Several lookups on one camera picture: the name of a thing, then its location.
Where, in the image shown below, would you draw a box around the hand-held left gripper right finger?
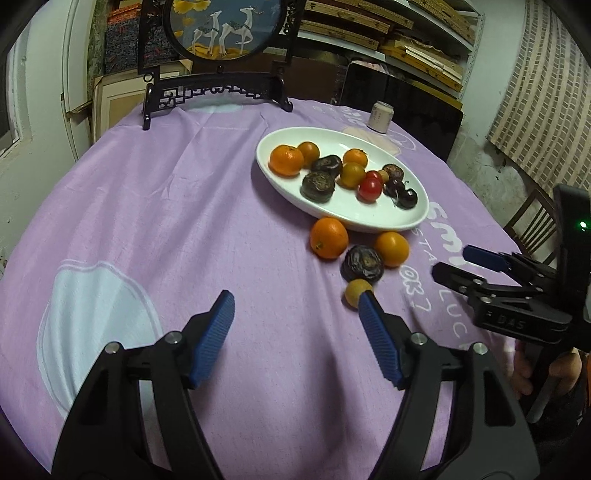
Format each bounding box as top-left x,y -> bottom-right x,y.
358,292 -> 541,480

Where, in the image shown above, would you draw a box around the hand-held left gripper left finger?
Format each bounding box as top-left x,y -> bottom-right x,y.
52,290 -> 236,480

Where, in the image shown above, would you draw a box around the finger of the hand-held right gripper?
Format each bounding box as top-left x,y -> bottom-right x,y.
431,261 -> 571,343
463,245 -> 561,284

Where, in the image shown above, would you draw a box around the large red tomato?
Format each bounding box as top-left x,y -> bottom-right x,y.
358,178 -> 383,203

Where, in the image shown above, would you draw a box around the white oval plate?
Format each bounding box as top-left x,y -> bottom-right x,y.
256,127 -> 430,233

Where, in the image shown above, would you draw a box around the large orange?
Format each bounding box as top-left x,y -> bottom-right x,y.
269,144 -> 305,178

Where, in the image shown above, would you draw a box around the person's right hand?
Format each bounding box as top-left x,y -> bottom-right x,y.
510,346 -> 584,398

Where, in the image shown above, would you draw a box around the wooden slatted chair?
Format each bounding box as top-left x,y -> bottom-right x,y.
503,188 -> 561,257

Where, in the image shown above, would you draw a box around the checked curtain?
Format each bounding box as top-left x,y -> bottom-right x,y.
487,0 -> 591,185

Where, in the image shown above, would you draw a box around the purple printed tablecloth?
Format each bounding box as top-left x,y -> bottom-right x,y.
0,97 -> 532,476

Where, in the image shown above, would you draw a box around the pale drink can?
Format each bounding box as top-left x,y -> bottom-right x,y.
368,102 -> 394,134

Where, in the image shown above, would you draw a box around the black chair back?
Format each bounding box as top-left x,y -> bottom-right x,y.
337,61 -> 465,162

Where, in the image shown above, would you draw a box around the stack of flat wooden boxes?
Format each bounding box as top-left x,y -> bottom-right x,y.
295,0 -> 476,93

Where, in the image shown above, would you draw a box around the blue patterned boxes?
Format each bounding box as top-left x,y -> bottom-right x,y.
104,4 -> 178,75

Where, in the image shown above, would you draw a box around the round painted deer screen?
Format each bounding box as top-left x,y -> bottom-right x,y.
137,0 -> 301,131

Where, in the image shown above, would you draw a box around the leaning picture frame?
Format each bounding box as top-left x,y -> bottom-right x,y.
92,69 -> 185,141

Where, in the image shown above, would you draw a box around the window with white frame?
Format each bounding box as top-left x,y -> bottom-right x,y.
0,69 -> 21,151

